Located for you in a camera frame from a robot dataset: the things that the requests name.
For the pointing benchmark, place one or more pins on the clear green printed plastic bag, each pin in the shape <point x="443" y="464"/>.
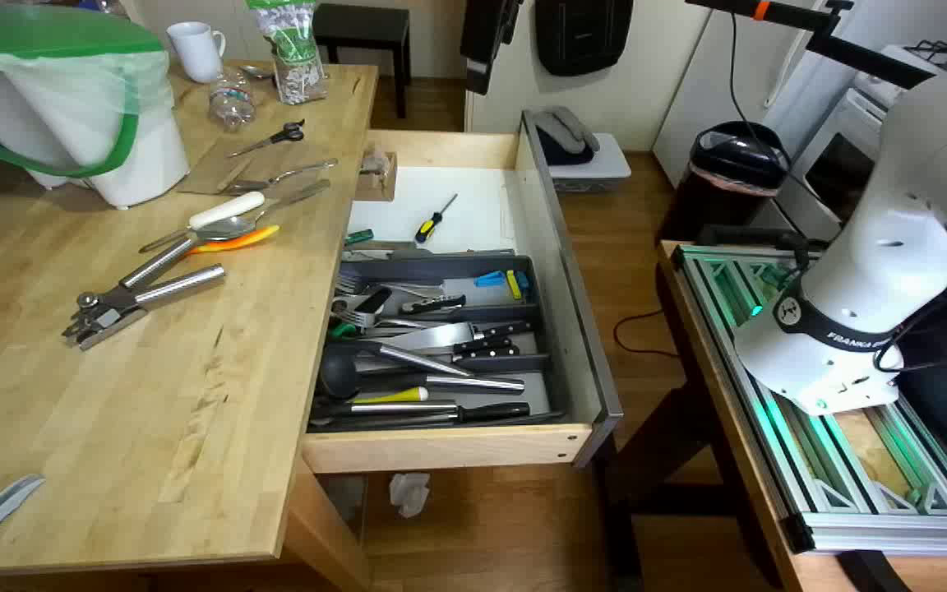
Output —
<point x="293" y="54"/>

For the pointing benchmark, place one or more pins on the small glass jar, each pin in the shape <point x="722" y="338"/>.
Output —
<point x="230" y="104"/>

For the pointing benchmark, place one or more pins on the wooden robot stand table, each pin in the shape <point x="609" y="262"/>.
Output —
<point x="713" y="364"/>

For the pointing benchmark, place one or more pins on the small blue item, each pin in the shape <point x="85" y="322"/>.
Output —
<point x="489" y="277"/>

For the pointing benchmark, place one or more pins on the wooden kitchen table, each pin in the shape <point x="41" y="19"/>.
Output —
<point x="165" y="415"/>

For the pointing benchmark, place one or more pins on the wooden drawer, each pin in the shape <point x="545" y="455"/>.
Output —
<point x="441" y="447"/>

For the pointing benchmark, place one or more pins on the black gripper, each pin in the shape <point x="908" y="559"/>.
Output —
<point x="487" y="27"/>

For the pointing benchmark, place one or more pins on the white green mesh laundry bag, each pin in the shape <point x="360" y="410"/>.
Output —
<point x="46" y="98"/>

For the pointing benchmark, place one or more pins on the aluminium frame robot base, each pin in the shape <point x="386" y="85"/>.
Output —
<point x="824" y="460"/>

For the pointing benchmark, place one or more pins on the black bag on wall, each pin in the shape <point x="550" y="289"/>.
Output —
<point x="584" y="34"/>

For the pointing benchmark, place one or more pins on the black stool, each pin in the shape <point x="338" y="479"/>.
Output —
<point x="363" y="19"/>

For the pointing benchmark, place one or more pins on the long silver utensil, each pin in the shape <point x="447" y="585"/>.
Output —
<point x="288" y="176"/>

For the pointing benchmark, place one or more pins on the crumpled white paper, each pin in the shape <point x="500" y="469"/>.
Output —
<point x="409" y="493"/>

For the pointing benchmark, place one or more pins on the black trash can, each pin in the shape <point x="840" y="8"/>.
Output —
<point x="730" y="164"/>

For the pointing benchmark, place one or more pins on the yellow black screwdriver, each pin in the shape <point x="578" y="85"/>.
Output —
<point x="425" y="228"/>

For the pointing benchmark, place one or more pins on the white mug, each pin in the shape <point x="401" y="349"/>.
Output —
<point x="197" y="49"/>

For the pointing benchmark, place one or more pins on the small wooden box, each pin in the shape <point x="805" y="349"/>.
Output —
<point x="374" y="176"/>

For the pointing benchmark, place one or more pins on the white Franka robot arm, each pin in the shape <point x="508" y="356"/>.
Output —
<point x="888" y="251"/>

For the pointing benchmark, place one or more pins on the black tripod bar orange band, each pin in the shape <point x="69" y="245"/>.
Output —
<point x="870" y="54"/>

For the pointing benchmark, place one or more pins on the silver can opener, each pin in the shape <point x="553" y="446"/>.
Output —
<point x="177" y="284"/>

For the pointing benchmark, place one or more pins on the small yellow item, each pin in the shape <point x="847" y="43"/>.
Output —
<point x="514" y="284"/>

